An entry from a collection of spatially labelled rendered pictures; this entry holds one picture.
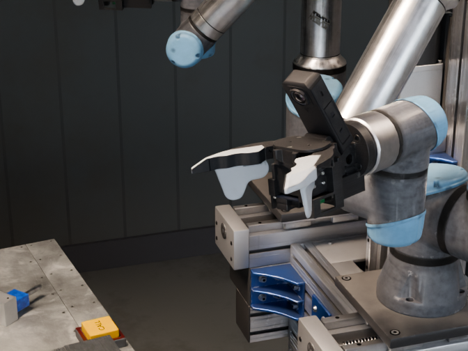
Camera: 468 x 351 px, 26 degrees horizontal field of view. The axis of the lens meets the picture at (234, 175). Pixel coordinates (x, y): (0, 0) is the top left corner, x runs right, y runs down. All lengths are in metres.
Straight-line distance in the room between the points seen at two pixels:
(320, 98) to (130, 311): 2.68
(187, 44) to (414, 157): 0.84
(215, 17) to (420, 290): 0.71
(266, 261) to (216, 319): 1.62
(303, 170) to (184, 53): 0.99
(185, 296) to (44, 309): 1.71
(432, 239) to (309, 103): 0.52
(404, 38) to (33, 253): 1.26
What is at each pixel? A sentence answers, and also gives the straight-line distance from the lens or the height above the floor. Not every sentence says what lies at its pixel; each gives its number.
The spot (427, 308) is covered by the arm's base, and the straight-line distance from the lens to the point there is 1.69.
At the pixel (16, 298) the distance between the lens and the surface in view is 2.17.
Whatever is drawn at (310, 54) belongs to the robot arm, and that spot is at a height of 1.30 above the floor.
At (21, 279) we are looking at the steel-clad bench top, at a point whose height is 0.80.
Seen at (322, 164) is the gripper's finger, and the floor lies 1.47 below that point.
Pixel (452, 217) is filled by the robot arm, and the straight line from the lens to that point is 1.60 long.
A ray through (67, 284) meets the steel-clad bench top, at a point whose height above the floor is 0.80.
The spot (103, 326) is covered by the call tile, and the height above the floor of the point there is 0.84.
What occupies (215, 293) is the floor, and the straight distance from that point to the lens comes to 3.88.
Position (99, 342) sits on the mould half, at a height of 0.89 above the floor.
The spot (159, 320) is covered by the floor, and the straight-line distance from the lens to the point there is 3.72.
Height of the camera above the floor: 1.88
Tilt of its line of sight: 22 degrees down
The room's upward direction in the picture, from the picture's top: straight up
